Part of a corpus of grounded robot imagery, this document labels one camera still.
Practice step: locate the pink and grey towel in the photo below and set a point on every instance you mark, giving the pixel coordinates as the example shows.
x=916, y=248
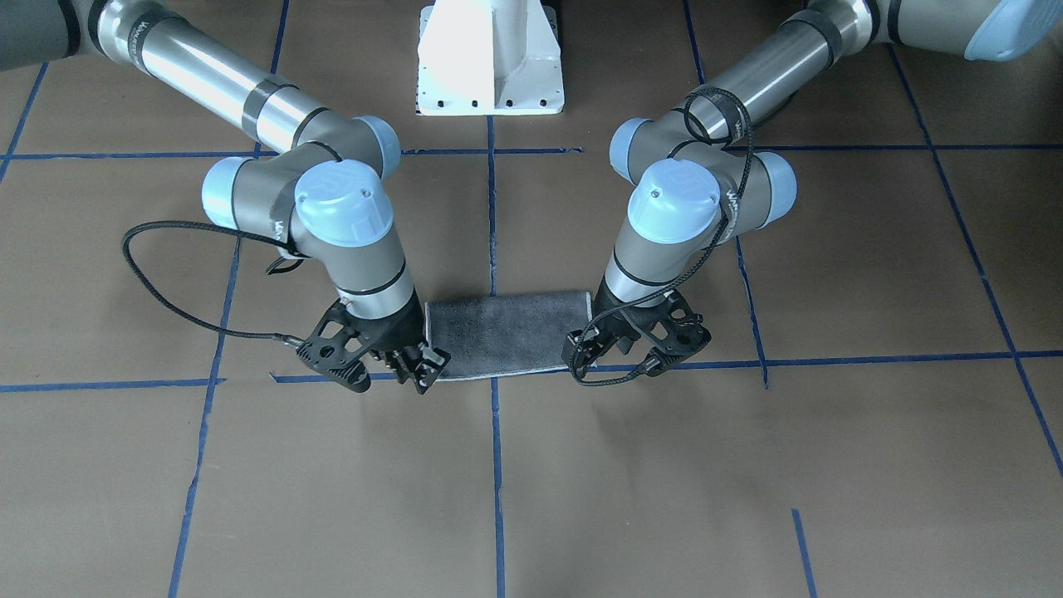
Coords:
x=504, y=336

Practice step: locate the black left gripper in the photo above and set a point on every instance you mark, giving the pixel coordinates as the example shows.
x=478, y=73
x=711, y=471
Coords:
x=621, y=325

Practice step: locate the short blue tape piece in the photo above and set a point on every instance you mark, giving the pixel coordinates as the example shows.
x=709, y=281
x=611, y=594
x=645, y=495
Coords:
x=805, y=556

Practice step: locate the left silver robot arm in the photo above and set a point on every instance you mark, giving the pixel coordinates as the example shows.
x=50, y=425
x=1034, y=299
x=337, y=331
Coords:
x=699, y=182

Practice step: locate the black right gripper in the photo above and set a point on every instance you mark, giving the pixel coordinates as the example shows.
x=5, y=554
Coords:
x=394, y=334

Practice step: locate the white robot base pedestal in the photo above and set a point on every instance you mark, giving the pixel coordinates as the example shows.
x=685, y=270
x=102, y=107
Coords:
x=489, y=58

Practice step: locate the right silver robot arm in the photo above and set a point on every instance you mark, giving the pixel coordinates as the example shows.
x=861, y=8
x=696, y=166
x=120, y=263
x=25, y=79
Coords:
x=321, y=197

